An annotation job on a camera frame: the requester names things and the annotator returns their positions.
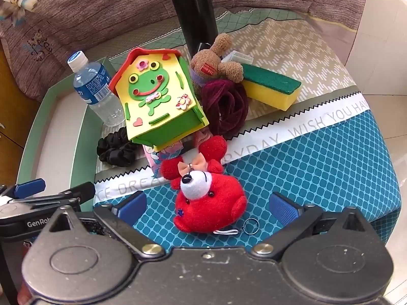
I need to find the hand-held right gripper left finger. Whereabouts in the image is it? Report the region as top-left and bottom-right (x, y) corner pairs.
(41, 191), (166, 260)

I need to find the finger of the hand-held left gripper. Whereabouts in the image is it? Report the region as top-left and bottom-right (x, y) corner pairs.
(6, 181), (97, 213)
(0, 178), (47, 199)

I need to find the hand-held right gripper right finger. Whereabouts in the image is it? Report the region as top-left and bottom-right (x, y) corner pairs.
(250, 191), (384, 260)

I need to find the red plush bear keychain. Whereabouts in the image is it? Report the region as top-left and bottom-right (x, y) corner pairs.
(160, 135), (260, 237)

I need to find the pink printed pouch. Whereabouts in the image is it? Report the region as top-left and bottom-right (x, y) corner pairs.
(141, 127), (211, 179)

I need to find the black satin scrunchie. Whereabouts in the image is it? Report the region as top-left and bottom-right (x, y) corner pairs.
(96, 126), (141, 167)

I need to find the teal patterned cloth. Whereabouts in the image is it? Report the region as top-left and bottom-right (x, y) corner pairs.
(94, 6), (402, 249)

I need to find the green cardboard tray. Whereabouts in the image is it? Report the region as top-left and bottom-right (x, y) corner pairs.
(16, 55), (128, 217)

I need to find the wooden cabinet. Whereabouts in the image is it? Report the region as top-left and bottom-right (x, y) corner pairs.
(0, 41), (42, 180)

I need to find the clear plastic water bottle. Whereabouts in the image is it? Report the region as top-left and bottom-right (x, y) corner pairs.
(67, 51), (128, 127)

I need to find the yellow foam frog house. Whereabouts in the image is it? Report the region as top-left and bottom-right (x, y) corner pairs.
(109, 47), (210, 151)

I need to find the yellow and green sponge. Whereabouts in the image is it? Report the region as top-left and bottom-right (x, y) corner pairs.
(239, 64), (302, 112)

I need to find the dark red velvet scrunchie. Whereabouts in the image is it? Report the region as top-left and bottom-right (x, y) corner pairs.
(201, 79), (250, 136)

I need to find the small white packet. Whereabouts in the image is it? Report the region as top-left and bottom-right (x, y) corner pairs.
(221, 50), (254, 66)

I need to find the brown plush bear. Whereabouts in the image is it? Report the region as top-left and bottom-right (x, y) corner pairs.
(190, 33), (245, 98)

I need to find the brown flowered fabric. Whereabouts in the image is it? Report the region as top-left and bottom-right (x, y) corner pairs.
(0, 0), (373, 103)

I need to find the black pole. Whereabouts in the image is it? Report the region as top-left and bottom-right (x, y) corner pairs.
(164, 0), (220, 58)

